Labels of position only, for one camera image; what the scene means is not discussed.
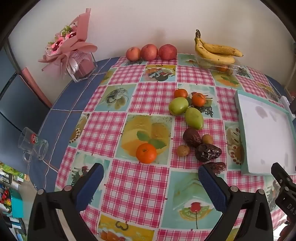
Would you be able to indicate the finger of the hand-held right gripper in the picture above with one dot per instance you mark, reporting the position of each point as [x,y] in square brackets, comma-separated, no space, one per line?
[281,175]

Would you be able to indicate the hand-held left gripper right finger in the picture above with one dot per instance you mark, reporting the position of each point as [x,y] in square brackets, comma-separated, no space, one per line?
[211,185]

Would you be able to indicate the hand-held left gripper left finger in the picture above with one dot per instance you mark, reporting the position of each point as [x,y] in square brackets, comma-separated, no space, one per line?
[91,185]

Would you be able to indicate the dark brown date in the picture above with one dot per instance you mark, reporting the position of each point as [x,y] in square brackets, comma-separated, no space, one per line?
[192,137]
[217,167]
[207,152]

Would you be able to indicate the white tray with teal rim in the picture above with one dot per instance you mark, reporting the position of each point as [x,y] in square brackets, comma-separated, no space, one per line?
[261,129]

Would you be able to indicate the tangerine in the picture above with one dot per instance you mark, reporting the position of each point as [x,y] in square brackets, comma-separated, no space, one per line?
[146,153]
[223,69]
[198,99]
[180,93]

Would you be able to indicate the green jujube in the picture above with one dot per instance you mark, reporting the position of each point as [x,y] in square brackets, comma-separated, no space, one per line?
[194,118]
[177,106]

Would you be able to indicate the pink checkered printed tablecloth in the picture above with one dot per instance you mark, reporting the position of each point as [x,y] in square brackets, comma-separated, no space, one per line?
[143,185]

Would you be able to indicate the clear glass mug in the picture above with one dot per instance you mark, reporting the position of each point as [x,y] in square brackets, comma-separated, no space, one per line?
[34,142]

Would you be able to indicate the white power strip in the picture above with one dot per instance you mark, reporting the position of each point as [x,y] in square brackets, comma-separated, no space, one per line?
[285,102]

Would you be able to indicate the teal storage box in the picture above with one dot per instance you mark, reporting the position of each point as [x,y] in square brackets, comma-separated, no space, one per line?
[17,206]

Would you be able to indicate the dark cabinet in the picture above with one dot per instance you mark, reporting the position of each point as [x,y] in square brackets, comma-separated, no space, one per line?
[18,99]

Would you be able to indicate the clear plastic clamshell container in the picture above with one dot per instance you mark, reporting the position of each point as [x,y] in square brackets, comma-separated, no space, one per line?
[234,68]

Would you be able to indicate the clear glass vase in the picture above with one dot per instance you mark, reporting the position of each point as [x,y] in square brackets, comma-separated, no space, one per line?
[83,67]

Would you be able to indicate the yellow banana bunch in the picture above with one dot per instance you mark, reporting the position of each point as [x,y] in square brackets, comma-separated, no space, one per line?
[215,58]

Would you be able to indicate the red apple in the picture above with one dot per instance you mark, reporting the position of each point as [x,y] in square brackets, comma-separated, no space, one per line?
[149,52]
[167,52]
[133,54]

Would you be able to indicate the pink paper flower bouquet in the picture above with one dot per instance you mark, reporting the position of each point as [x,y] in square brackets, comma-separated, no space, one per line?
[69,41]

